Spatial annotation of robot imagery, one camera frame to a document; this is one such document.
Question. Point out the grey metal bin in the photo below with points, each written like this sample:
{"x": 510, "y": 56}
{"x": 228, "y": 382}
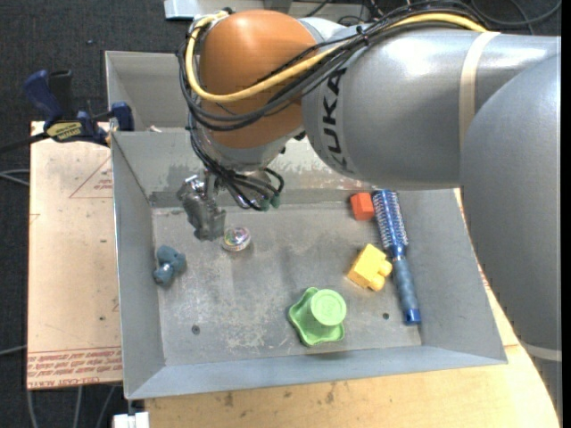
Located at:
{"x": 250, "y": 292}

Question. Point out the orange block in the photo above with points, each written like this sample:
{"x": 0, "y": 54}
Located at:
{"x": 361, "y": 206}

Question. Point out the yellow toy brick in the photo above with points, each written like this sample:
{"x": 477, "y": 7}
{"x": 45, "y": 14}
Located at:
{"x": 367, "y": 265}

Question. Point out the grey-blue toy animal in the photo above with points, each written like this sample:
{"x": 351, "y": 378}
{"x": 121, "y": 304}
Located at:
{"x": 167, "y": 263}

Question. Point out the green plastic cup, wavy rim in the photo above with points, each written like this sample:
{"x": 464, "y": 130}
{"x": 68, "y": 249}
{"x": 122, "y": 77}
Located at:
{"x": 322, "y": 315}

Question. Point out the clear iridescent spinning top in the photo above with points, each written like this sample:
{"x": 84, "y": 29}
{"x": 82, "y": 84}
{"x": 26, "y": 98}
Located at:
{"x": 236, "y": 239}

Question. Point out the brown cardboard board, red print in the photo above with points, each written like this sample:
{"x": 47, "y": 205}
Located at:
{"x": 71, "y": 257}

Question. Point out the blue round hairbrush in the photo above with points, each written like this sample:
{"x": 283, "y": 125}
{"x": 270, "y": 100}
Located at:
{"x": 394, "y": 239}

